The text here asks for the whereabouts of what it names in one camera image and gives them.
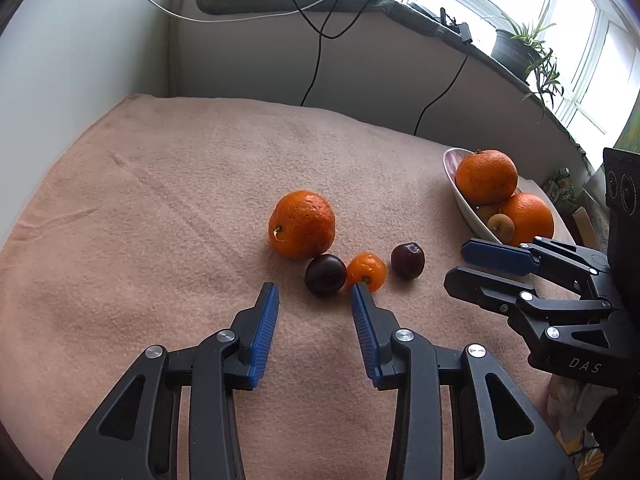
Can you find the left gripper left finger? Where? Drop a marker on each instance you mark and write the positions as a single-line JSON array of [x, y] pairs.
[[133, 434]]

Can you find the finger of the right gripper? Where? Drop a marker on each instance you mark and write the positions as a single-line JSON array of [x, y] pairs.
[[500, 257], [490, 289]]

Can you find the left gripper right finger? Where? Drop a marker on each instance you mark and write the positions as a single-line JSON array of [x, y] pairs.
[[498, 434]]

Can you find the brown kiwi fruit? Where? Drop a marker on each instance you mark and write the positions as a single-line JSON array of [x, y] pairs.
[[502, 227]]

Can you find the dark plum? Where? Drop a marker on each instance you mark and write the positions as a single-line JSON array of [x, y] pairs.
[[325, 275], [408, 260]]

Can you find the small tangerine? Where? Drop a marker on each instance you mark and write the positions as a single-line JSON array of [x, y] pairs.
[[367, 268]]

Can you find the large rough orange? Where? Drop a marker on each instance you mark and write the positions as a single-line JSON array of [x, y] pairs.
[[302, 225]]

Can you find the smooth orange in bowl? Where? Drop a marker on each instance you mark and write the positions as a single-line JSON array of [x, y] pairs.
[[531, 217]]

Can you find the cardboard box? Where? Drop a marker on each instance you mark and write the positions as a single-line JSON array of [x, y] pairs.
[[589, 228]]

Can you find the green snack box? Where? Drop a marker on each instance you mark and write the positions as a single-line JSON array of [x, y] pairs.
[[559, 186]]

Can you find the rough orange in bowl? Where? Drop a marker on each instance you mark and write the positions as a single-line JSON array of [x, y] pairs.
[[486, 177]]

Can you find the white floral bowl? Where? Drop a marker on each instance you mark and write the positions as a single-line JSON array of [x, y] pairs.
[[475, 216]]

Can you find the potted spider plant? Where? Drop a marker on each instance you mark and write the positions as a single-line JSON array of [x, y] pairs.
[[521, 50]]

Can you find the black adapter on sill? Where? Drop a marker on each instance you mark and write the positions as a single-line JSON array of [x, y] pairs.
[[461, 29]]

